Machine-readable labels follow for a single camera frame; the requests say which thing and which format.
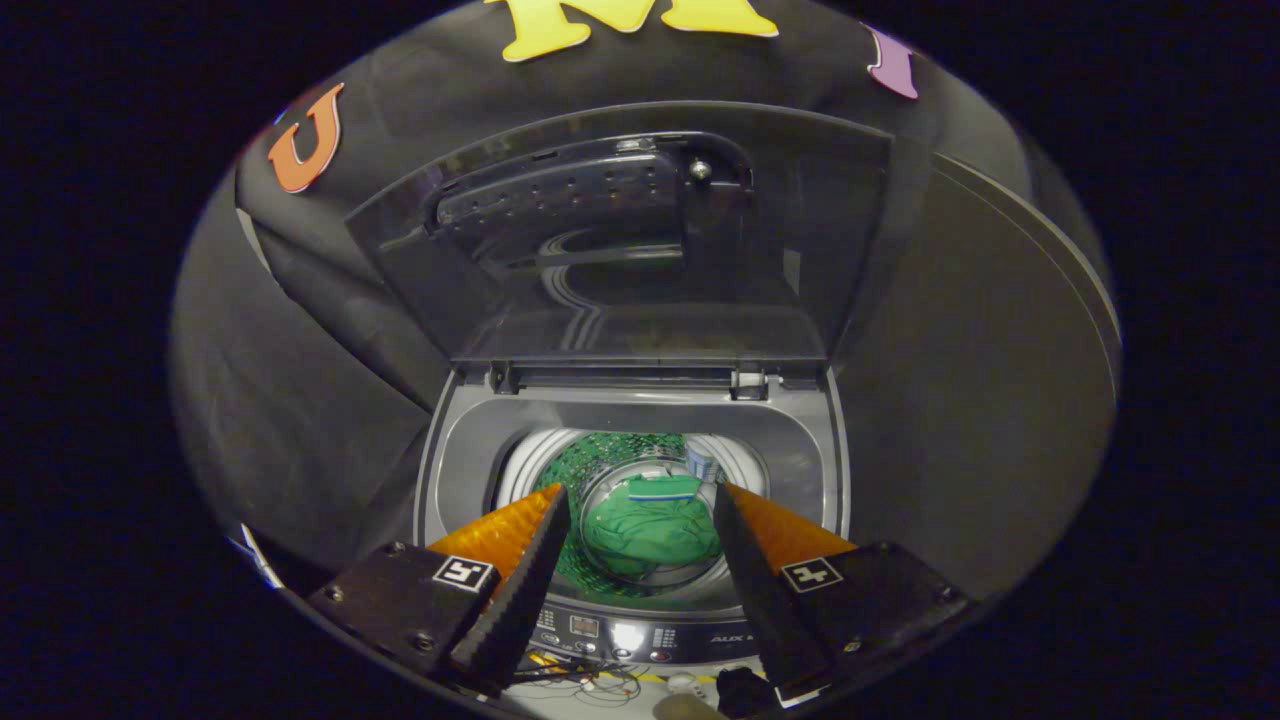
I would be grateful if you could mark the green polo shirt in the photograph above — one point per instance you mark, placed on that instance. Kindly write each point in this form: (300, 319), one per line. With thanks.
(650, 530)

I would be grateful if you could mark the blue and white object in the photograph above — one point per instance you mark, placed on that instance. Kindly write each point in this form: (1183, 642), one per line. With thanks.
(262, 562)

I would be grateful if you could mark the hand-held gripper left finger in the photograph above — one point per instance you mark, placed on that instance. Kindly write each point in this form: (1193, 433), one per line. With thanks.
(515, 600)

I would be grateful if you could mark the black backdrop cloth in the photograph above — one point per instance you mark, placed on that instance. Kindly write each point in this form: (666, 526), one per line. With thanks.
(300, 350)

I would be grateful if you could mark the beige cabinet with dark top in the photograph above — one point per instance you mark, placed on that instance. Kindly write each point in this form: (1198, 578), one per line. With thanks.
(980, 400)

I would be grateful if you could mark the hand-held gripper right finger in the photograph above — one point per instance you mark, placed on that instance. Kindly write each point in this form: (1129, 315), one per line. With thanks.
(765, 600)

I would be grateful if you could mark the dark washing machine lid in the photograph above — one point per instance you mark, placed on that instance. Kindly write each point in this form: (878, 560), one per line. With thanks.
(620, 300)

